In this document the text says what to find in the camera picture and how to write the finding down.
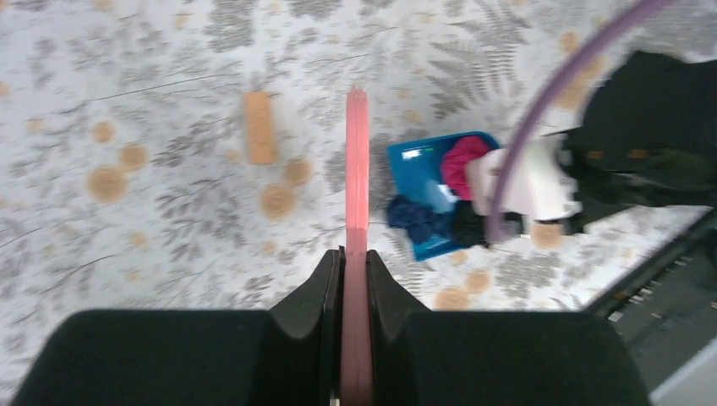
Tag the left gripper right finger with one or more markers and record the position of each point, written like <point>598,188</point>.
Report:
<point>430,357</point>

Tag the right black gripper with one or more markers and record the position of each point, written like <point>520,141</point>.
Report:
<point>603,193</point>

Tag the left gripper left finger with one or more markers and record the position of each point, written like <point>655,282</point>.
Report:
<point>286,355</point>

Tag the pink hand broom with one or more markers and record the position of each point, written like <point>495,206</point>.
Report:
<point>356,366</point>

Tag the blue dustpan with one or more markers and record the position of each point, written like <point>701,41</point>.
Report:
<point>415,169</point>

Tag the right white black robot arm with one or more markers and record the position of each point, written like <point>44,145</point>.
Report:
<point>647,138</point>

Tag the dark blue paper scrap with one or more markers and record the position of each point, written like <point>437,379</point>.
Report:
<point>419,221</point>

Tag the black paper scrap left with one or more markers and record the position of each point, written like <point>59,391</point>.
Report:
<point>467,228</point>

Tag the small magenta paper scrap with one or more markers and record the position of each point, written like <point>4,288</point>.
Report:
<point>454,162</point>

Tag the wooden block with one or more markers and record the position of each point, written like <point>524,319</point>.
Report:
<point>259,128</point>

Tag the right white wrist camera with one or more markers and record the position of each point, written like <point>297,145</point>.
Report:
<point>538,188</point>

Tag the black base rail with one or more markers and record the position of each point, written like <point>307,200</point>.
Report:
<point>665,309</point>

